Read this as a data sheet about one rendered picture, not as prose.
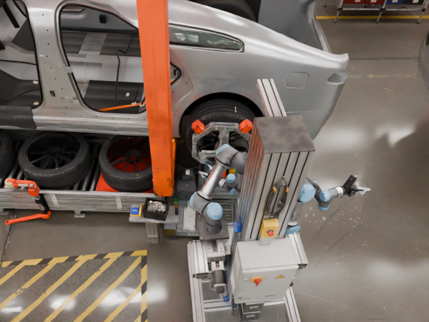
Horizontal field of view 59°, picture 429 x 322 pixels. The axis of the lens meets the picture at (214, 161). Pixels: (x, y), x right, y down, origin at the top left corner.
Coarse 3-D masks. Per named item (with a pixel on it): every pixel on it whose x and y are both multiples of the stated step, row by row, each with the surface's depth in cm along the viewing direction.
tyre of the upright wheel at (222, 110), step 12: (204, 108) 330; (216, 108) 324; (228, 108) 324; (240, 108) 330; (192, 120) 332; (204, 120) 321; (216, 120) 321; (228, 120) 321; (240, 120) 321; (252, 120) 332; (192, 132) 332
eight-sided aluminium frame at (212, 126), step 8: (208, 128) 317; (216, 128) 318; (224, 128) 317; (232, 128) 317; (240, 128) 319; (192, 136) 329; (200, 136) 324; (248, 136) 325; (192, 144) 332; (192, 152) 339; (208, 160) 354; (232, 168) 355
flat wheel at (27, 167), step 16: (32, 144) 373; (48, 144) 391; (64, 144) 397; (80, 144) 376; (32, 160) 376; (48, 160) 363; (80, 160) 363; (32, 176) 351; (48, 176) 349; (64, 176) 356; (80, 176) 371
